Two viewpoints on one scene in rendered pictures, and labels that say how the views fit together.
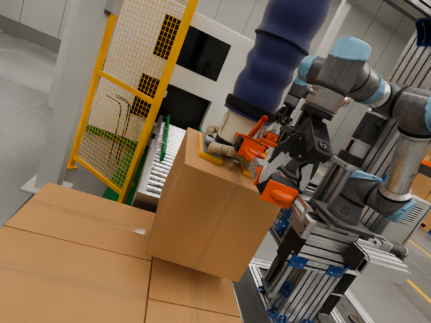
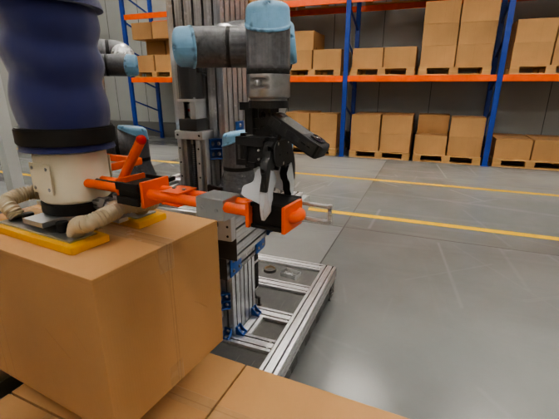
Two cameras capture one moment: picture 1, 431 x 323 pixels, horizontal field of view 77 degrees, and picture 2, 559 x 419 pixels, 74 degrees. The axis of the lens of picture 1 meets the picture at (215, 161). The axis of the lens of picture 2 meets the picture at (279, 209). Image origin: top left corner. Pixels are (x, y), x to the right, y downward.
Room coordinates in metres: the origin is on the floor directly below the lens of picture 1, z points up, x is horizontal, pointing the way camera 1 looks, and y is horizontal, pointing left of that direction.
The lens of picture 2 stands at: (0.19, 0.36, 1.43)
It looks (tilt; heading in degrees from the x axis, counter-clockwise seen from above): 18 degrees down; 309
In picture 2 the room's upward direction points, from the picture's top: straight up
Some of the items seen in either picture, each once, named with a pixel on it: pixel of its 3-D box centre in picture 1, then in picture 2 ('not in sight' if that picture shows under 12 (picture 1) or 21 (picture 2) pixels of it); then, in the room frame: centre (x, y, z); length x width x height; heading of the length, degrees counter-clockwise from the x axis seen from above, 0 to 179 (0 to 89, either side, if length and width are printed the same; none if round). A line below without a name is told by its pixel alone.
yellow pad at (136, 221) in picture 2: (247, 159); (110, 206); (1.23, -0.13, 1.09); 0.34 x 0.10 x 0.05; 12
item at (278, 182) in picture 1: (274, 187); (274, 213); (0.63, -0.16, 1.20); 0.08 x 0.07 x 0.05; 12
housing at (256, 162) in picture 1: (262, 170); (218, 204); (0.76, -0.13, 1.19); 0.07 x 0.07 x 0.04; 12
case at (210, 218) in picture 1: (209, 193); (94, 289); (1.21, -0.04, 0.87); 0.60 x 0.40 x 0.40; 12
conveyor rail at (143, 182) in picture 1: (152, 147); not in sight; (2.57, 0.63, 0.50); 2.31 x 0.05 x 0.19; 15
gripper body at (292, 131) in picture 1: (304, 132); (265, 135); (0.65, -0.16, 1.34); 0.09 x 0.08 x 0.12; 12
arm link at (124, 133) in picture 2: not in sight; (132, 140); (1.70, -0.48, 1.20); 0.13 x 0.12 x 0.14; 59
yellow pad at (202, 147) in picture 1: (210, 144); (46, 226); (1.20, 0.05, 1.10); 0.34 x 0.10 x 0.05; 12
